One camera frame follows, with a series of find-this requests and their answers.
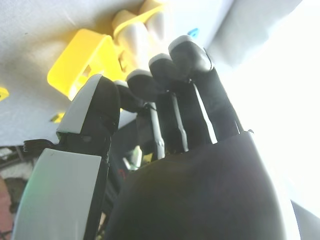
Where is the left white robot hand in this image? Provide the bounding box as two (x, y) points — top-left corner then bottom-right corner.
(12, 35), (304, 240)

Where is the yellow plastic egg carton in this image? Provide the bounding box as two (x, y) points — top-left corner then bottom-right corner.
(46, 0), (169, 101)

